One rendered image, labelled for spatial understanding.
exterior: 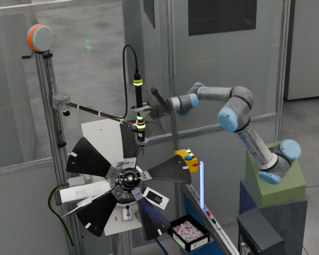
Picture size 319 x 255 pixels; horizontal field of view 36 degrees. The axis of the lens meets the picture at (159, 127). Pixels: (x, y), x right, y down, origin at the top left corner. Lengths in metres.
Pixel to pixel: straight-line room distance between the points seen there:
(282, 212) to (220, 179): 1.11
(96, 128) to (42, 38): 0.62
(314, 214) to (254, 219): 2.18
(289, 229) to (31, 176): 1.73
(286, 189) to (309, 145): 2.67
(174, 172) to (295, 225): 0.79
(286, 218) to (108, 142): 1.15
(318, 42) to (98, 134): 3.83
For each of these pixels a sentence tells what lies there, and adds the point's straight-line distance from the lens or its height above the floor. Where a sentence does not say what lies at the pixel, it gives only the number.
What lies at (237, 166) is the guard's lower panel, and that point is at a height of 0.60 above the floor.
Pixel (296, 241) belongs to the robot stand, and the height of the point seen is 0.71.
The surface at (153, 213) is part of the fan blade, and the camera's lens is 2.84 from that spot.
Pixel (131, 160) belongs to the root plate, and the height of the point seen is 1.27.
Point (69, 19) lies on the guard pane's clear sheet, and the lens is 3.14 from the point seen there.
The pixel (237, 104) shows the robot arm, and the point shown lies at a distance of 2.47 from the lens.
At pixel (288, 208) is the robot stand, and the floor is 0.97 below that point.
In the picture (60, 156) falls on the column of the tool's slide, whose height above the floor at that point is 1.09.
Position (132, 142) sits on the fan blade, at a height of 1.34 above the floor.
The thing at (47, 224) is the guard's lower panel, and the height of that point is 0.47.
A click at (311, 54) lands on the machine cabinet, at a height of 0.62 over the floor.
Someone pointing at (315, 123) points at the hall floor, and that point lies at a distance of 6.04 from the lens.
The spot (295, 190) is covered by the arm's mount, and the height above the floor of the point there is 1.06.
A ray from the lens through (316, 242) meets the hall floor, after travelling 4.29.
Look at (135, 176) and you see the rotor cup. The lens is 2.76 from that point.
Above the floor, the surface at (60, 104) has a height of 1.50.
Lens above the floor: 2.74
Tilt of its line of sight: 28 degrees down
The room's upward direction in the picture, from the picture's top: 3 degrees counter-clockwise
